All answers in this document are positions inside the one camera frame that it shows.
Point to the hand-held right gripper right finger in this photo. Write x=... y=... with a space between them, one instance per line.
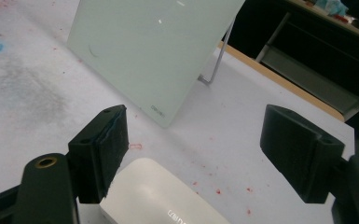
x=295 y=152

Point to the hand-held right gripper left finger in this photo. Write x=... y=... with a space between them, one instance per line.
x=98 y=155

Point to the white board eraser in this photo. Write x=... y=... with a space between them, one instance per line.
x=160 y=194

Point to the glass whiteboard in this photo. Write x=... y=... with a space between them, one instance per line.
x=150 y=56

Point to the metal whiteboard stand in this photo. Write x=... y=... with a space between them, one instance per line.
x=216 y=57

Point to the teal cloth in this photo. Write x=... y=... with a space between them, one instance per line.
x=331 y=6

